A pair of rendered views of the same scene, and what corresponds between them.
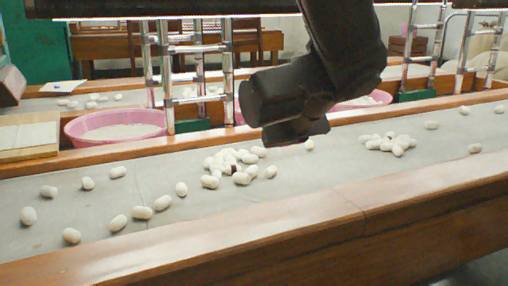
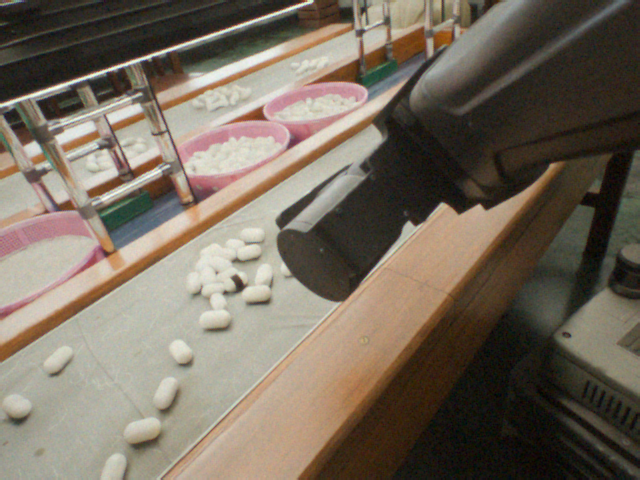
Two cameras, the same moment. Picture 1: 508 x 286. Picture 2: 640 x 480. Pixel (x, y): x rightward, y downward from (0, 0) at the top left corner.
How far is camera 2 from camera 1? 0.25 m
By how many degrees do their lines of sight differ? 21
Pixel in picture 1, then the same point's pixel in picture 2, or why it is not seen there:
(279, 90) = (379, 238)
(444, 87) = (402, 53)
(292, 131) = not seen: hidden behind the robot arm
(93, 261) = not seen: outside the picture
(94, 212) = (57, 462)
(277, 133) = not seen: hidden behind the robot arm
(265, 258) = (366, 428)
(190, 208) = (212, 380)
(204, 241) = (278, 457)
